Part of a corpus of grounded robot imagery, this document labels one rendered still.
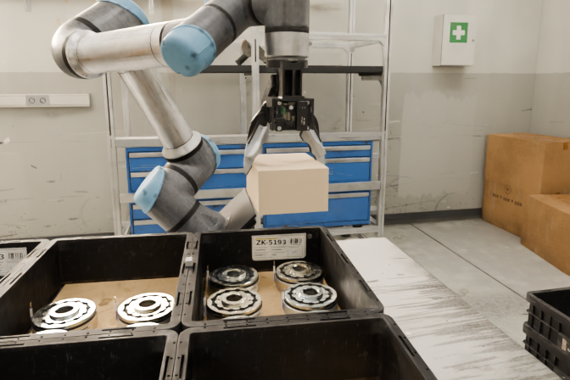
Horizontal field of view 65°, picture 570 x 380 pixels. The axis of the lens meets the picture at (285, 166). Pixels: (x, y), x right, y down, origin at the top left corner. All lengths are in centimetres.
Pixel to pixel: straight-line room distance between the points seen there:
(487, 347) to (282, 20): 80
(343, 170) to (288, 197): 215
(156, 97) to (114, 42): 31
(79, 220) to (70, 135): 66
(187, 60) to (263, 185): 23
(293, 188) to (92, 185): 302
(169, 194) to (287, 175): 51
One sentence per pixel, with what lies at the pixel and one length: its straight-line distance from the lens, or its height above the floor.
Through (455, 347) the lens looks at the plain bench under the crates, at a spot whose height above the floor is 70.
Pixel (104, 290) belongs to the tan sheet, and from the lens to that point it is 104.
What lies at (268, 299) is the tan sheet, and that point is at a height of 83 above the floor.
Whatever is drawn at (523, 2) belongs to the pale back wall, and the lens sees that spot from 456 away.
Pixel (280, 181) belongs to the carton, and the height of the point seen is 110.
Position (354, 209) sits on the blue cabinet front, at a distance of 297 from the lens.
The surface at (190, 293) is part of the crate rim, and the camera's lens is 78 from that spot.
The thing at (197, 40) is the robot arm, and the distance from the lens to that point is 71.
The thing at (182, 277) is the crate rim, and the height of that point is 93.
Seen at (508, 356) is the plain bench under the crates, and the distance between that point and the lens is 111.
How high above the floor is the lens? 126
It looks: 11 degrees down
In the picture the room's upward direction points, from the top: straight up
